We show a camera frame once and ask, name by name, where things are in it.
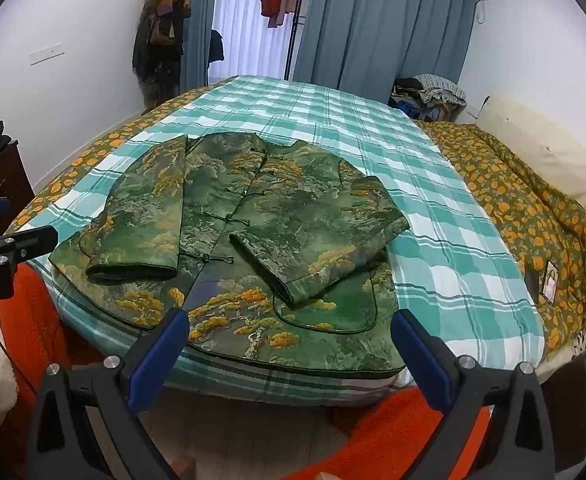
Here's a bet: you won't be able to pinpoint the blue grey curtain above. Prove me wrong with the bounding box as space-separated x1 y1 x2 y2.
175 0 219 92
293 0 476 106

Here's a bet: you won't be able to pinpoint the pile of folded clothes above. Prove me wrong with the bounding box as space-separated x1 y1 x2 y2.
390 74 468 122

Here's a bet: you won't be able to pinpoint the orange floral quilt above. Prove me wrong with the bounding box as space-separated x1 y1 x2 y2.
3 85 586 366

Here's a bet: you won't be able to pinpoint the green white checked bed sheet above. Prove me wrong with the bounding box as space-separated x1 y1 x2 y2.
3 75 546 408

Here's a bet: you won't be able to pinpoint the cream pillow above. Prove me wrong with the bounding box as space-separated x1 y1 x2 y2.
475 92 586 251

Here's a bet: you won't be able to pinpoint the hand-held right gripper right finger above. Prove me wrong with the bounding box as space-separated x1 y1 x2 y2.
390 308 556 480

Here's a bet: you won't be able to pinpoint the green landscape print jacket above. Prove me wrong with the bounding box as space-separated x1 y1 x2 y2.
48 131 409 376

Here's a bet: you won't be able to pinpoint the smartphone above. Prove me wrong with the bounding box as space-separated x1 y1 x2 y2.
543 260 561 303

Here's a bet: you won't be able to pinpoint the dark hanging coats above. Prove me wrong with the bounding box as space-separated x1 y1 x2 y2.
132 0 192 111

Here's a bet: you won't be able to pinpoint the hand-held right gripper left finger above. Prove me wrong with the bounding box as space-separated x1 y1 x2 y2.
23 307 191 480

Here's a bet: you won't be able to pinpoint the white sheer curtain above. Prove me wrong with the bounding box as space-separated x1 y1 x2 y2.
213 0 299 81

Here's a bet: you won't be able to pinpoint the black hanging garment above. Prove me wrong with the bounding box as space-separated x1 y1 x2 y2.
208 30 224 66

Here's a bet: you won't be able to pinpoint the orange rug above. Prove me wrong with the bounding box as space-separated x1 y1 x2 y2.
0 260 494 480

